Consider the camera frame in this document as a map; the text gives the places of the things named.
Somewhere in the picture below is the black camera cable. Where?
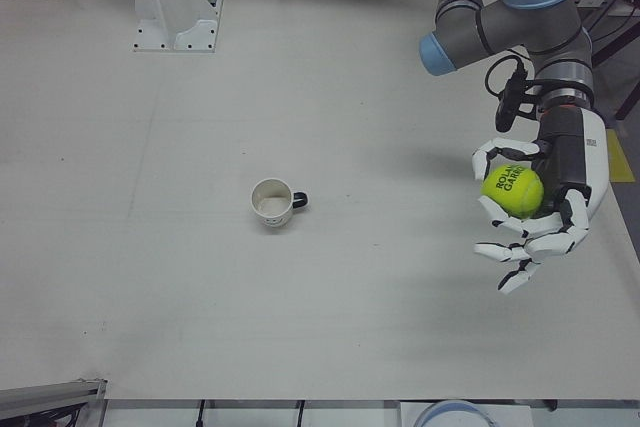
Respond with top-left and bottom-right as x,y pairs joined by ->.
483,49 -> 546,120

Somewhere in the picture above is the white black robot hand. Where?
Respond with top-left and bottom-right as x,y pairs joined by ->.
471,106 -> 611,295

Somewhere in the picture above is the blue white round object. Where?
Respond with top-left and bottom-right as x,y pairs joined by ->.
412,385 -> 495,427

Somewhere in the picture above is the aluminium frame profile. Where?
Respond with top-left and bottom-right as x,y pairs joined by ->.
0,378 -> 109,407

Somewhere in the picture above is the white mug black handle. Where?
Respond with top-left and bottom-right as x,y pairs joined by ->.
250,177 -> 310,230

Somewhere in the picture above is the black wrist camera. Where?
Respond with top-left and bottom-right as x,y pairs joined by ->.
494,62 -> 528,134

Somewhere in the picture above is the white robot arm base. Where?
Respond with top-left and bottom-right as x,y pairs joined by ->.
122,0 -> 225,54

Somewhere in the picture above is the yellow tennis ball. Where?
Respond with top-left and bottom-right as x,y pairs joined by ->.
480,164 -> 545,220

